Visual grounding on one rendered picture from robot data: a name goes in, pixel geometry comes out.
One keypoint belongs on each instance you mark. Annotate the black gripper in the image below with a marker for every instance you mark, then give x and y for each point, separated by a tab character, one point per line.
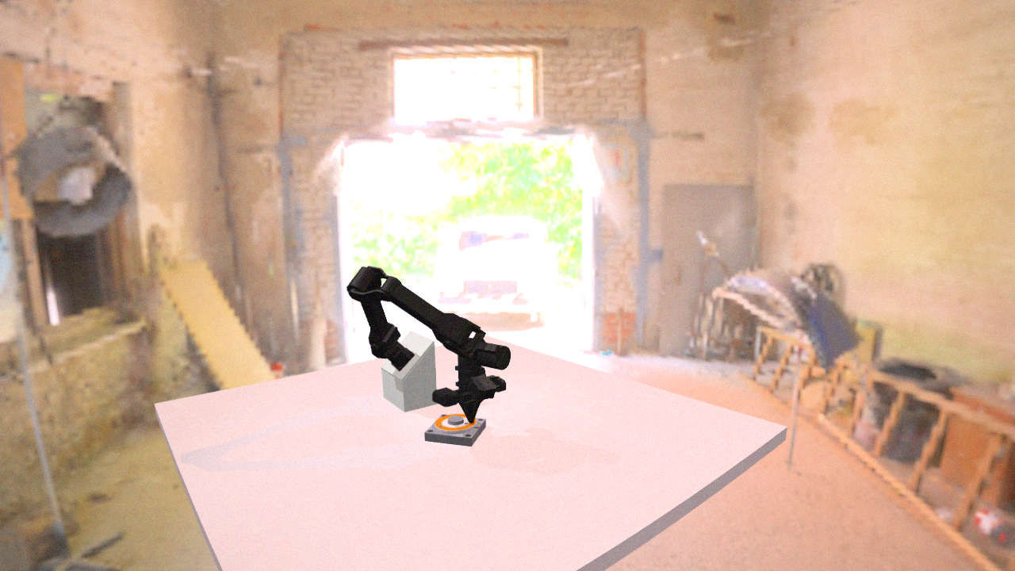
447	397

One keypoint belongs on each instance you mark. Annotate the orange round plate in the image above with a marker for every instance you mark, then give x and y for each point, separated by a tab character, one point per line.
441	424

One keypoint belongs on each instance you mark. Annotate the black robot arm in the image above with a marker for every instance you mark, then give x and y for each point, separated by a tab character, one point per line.
451	330

